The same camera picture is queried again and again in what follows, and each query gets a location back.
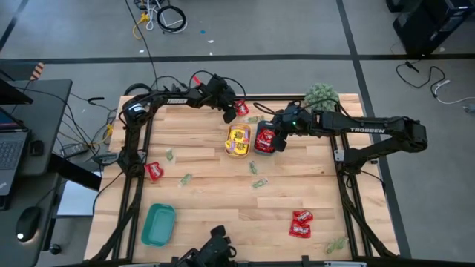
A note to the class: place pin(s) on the white board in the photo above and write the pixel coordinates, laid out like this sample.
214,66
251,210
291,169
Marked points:
76,200

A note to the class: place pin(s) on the black computer mouse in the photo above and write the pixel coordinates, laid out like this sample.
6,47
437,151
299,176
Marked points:
27,222

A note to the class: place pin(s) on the yellow candy pack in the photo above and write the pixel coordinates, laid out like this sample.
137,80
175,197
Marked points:
239,147
239,133

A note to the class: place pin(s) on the yellow plastic bin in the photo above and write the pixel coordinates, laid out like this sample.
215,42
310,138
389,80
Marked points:
237,156

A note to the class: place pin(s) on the grey plug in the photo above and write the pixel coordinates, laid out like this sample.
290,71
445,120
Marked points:
470,108

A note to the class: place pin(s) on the black desk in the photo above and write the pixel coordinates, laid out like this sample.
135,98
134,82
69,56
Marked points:
44,111

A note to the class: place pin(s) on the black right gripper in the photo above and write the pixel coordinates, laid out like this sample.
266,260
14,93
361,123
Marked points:
297,120

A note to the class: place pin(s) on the black flat display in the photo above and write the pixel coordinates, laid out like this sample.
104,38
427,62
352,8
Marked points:
11,94

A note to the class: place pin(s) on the dark blue plastic bin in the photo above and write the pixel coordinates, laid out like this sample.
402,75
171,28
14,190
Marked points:
264,154

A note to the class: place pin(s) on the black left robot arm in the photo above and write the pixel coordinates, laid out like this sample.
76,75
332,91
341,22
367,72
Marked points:
178,101

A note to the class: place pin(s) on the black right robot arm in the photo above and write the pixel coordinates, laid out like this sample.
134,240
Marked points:
367,130

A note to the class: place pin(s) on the black computer tower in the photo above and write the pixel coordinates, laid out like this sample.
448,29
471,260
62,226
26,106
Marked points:
426,26

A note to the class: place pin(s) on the red candy pack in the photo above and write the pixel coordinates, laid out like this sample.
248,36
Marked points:
303,216
154,171
300,230
265,141
243,108

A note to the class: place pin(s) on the green artificial potted plant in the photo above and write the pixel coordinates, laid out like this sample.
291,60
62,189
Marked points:
321,92

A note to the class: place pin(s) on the black power strip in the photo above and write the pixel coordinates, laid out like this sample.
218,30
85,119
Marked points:
74,150

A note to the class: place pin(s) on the small black box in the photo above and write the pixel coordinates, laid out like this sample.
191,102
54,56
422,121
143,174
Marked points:
36,148

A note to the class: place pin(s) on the orange black striped marker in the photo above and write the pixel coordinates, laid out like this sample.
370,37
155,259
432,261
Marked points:
37,71

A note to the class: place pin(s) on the black laptop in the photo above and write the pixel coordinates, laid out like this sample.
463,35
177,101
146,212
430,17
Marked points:
11,155

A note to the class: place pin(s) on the black jointed device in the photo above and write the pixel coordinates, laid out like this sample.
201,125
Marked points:
211,248

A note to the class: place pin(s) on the teal green plastic bin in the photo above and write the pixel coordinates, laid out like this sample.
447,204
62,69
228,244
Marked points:
158,225

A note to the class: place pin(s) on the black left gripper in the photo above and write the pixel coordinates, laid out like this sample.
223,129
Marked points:
219,92

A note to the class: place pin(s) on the black caster wheel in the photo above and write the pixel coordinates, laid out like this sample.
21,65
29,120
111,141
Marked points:
55,249

